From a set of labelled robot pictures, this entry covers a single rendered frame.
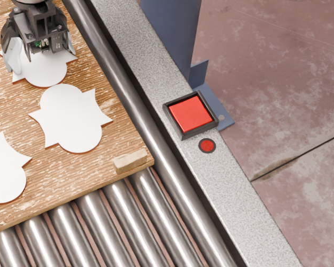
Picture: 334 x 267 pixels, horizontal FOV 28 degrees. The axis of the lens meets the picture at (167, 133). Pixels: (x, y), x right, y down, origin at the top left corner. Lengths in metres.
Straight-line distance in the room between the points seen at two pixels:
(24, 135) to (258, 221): 0.42
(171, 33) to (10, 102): 0.77
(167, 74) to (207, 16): 1.33
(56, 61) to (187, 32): 0.73
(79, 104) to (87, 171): 0.13
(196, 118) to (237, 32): 1.38
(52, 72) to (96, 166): 0.20
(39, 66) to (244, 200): 0.44
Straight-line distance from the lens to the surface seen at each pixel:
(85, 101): 1.18
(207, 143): 1.18
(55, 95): 1.19
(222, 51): 2.48
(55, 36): 1.11
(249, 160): 2.24
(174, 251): 1.09
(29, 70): 1.23
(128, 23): 1.33
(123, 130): 1.16
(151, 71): 1.26
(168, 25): 1.84
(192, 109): 1.20
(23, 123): 1.18
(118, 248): 1.08
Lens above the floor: 1.93
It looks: 59 degrees down
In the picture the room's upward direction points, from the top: 8 degrees clockwise
